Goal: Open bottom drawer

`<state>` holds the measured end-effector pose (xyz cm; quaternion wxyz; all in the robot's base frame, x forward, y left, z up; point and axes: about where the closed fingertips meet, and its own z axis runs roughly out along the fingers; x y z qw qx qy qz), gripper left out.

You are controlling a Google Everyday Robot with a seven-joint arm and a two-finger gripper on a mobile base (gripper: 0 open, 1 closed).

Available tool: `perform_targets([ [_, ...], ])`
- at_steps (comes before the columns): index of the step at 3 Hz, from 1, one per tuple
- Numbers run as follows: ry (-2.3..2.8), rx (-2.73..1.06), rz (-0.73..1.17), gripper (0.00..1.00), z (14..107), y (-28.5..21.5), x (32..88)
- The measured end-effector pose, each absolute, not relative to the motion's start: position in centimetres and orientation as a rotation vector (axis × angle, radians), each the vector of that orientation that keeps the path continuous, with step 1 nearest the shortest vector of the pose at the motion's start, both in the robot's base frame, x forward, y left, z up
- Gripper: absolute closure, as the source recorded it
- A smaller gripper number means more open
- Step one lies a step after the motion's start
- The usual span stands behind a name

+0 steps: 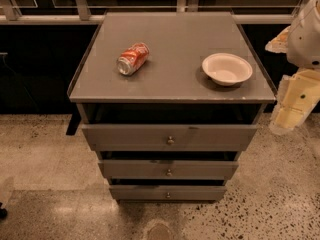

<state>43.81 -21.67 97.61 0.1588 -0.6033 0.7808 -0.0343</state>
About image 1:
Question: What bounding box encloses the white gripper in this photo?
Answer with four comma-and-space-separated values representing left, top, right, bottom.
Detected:
265, 27, 320, 135

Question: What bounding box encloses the grey bottom drawer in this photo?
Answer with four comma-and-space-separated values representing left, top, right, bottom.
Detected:
110, 185, 226, 201

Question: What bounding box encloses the grey drawer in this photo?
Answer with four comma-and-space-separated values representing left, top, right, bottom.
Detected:
98, 160, 238, 180
82, 124, 257, 152
110, 185, 226, 201

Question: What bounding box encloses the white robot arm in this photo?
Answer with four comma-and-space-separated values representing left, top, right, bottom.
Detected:
265, 0, 320, 135

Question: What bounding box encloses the grey drawer cabinet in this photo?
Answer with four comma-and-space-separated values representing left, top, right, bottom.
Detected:
68, 12, 275, 189

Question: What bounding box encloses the grey top drawer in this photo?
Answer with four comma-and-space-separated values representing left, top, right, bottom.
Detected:
82, 124, 257, 152

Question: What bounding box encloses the grey middle drawer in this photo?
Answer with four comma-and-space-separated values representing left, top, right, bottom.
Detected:
98, 160, 238, 180

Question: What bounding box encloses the white paper bowl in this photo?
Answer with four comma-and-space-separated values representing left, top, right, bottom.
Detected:
202, 53, 253, 86

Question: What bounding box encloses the metal window railing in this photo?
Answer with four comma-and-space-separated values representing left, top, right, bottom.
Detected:
0, 0, 320, 26

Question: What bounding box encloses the crushed orange soda can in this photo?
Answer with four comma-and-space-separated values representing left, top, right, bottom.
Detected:
117, 43, 150, 76

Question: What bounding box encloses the black caster wheel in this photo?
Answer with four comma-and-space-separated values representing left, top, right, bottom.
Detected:
0, 202, 8, 219

